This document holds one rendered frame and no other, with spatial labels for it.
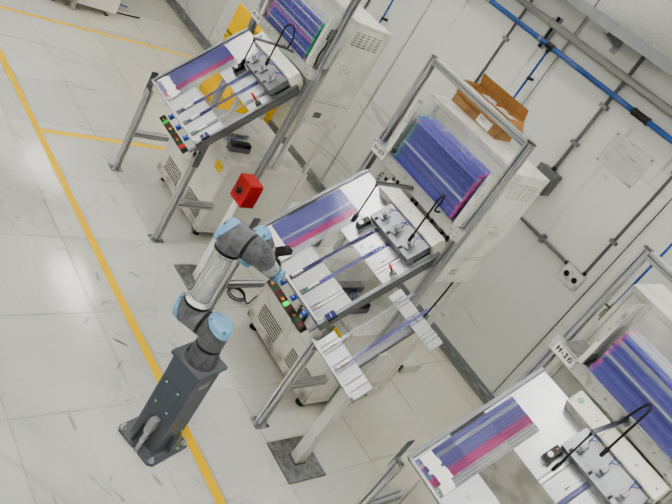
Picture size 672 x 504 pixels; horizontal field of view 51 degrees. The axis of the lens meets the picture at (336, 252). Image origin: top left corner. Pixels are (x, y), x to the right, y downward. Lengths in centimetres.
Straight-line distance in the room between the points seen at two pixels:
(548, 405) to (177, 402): 159
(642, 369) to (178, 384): 188
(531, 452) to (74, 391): 205
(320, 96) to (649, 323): 240
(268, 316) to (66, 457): 145
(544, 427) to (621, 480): 35
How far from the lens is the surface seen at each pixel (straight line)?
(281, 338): 408
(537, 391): 324
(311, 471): 380
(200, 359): 304
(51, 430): 337
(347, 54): 445
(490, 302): 511
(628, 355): 305
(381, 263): 356
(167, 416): 326
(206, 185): 470
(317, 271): 357
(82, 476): 328
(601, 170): 477
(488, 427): 315
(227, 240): 278
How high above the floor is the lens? 257
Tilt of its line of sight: 27 degrees down
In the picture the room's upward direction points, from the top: 34 degrees clockwise
